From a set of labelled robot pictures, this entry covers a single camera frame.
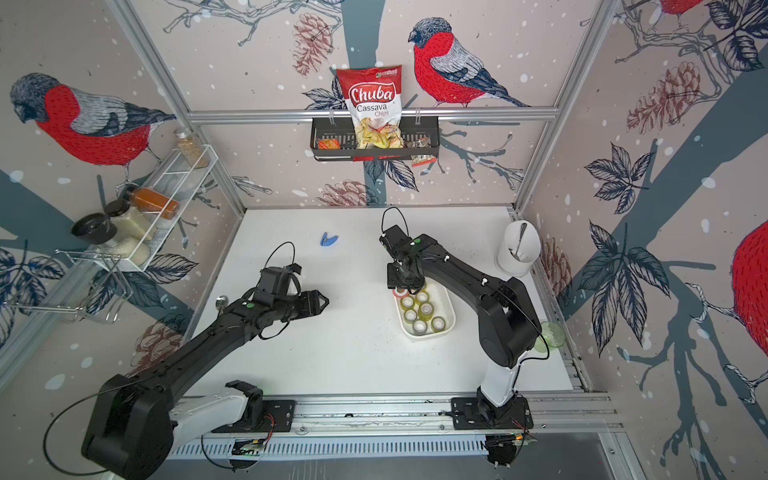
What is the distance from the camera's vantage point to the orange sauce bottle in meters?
0.72

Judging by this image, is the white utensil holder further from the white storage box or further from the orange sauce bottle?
the orange sauce bottle

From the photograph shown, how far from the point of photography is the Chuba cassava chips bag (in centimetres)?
81

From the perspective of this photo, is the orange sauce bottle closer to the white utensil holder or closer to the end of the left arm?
the end of the left arm

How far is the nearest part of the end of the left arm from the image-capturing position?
73cm

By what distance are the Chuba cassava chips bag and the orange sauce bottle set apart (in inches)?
21.0

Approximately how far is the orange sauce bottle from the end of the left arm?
1.28 ft

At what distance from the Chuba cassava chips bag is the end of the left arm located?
464 millimetres
